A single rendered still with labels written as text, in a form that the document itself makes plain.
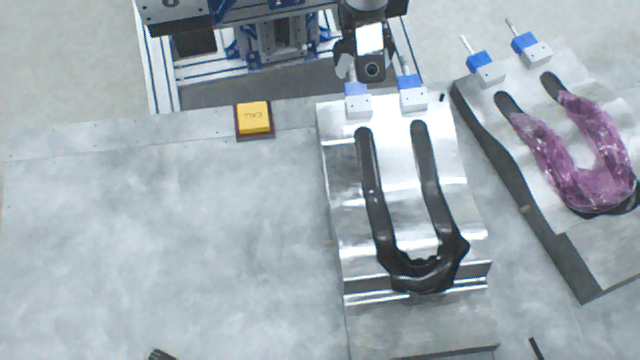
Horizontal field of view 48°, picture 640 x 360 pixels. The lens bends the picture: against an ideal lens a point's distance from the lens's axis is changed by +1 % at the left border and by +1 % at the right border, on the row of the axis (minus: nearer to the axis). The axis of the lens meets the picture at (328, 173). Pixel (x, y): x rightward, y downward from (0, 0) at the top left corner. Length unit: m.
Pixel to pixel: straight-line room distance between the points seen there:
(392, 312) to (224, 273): 0.33
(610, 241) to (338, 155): 0.51
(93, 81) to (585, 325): 1.80
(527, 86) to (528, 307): 0.45
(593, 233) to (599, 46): 1.45
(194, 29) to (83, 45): 1.12
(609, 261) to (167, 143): 0.87
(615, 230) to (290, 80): 1.19
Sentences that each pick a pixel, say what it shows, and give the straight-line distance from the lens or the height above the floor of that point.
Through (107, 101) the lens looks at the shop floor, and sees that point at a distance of 2.53.
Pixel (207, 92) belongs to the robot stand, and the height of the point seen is 0.21.
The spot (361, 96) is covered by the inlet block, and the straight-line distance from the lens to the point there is 1.38.
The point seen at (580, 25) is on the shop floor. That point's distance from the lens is 2.76.
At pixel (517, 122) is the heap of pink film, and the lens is 1.43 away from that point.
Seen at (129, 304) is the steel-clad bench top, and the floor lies 0.80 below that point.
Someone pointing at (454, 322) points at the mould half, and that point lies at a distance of 1.29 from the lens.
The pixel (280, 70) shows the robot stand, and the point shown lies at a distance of 2.25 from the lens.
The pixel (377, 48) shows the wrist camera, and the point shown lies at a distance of 1.14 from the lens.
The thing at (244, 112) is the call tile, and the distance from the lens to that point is 1.46.
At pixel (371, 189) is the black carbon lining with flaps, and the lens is 1.33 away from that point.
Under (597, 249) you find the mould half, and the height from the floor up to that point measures 0.91.
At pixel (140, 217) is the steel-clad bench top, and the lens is 1.43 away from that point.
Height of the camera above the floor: 2.10
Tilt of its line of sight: 66 degrees down
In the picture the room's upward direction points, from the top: 1 degrees clockwise
